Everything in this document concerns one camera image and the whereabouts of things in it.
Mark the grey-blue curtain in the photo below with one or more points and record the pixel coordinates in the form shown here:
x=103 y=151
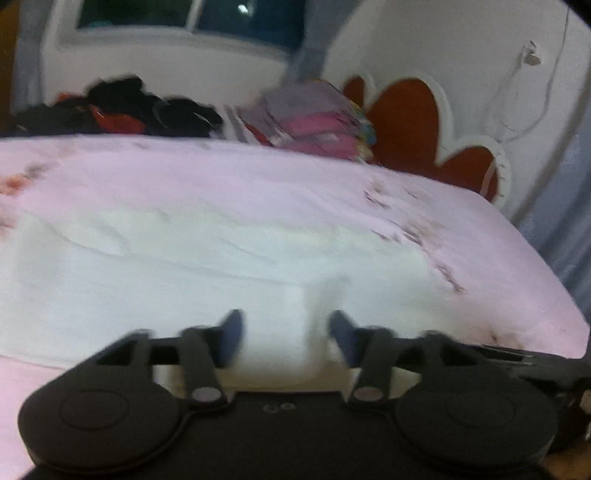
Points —
x=307 y=41
x=27 y=50
x=563 y=198

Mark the red and white headboard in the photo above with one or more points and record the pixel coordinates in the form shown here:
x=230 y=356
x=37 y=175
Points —
x=415 y=124

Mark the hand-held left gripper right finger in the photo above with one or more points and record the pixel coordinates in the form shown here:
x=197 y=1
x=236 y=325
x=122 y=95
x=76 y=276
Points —
x=344 y=334

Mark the pink floral bed sheet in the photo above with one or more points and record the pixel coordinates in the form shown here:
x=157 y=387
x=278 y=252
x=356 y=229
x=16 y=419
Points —
x=277 y=180

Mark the striped cloth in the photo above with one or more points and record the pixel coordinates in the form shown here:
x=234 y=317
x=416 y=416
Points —
x=240 y=124

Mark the white small garment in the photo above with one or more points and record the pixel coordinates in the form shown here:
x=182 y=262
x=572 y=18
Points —
x=184 y=277

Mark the stack of folded clothes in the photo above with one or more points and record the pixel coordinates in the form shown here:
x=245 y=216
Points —
x=314 y=122

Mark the colourful printed cloth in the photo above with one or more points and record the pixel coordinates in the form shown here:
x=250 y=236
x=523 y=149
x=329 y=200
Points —
x=362 y=127

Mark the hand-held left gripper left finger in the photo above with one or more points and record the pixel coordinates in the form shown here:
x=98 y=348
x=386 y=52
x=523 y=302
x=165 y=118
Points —
x=231 y=334

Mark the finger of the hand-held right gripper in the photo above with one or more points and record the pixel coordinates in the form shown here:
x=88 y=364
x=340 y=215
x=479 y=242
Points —
x=503 y=355

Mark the window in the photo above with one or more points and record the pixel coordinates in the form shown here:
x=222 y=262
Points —
x=194 y=18

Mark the pile of dark clothes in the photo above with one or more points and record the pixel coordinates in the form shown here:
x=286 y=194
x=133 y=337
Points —
x=124 y=108

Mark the white wall hook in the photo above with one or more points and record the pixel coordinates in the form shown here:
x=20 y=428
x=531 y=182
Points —
x=530 y=53

